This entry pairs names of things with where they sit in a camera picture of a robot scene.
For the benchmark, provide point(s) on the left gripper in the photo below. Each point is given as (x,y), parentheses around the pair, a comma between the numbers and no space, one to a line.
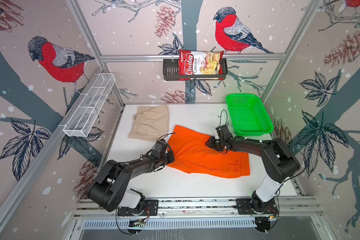
(171,157)

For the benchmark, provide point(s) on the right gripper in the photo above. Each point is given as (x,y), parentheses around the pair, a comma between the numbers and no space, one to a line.
(210,143)

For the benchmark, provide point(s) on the orange shorts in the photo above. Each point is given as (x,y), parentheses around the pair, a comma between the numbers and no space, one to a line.
(192,156)

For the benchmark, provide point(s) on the beige shorts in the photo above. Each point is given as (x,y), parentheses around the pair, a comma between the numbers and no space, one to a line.
(149,123)

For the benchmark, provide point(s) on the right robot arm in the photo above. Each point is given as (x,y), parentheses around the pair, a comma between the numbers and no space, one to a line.
(278,160)

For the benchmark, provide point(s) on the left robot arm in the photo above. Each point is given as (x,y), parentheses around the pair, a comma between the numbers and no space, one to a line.
(110,190)

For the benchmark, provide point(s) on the green plastic basket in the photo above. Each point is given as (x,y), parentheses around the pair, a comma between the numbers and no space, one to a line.
(248,115)

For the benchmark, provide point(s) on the left controller board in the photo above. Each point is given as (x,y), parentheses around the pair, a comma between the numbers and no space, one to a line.
(136,225)

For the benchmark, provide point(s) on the controller board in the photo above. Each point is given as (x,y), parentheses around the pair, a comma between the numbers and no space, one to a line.
(265,224)
(136,225)

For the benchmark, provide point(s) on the red cassava chips bag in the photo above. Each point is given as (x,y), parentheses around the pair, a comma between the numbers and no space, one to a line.
(200,63)

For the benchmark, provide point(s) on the right controller board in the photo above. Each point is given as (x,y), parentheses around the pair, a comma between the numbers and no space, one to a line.
(265,224)

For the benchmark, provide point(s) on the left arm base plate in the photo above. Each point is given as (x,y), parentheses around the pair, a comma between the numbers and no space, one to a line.
(144,209)

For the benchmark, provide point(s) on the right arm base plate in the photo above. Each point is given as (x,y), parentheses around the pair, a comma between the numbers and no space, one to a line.
(248,206)

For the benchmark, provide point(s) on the white wire mesh shelf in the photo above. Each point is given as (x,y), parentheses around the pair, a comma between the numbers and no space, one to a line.
(86,113)

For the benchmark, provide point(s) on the black wall basket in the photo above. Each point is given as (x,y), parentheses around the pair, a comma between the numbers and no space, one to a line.
(171,72)

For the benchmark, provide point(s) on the aluminium mounting rail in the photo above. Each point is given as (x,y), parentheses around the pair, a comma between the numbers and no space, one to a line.
(289,206)

